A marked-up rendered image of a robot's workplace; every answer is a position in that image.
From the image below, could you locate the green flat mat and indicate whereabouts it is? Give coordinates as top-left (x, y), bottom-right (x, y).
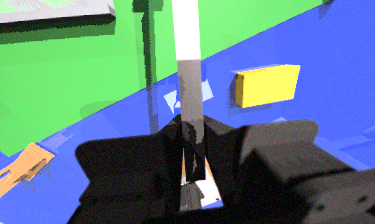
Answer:
top-left (0, 0), bottom-right (330, 157)

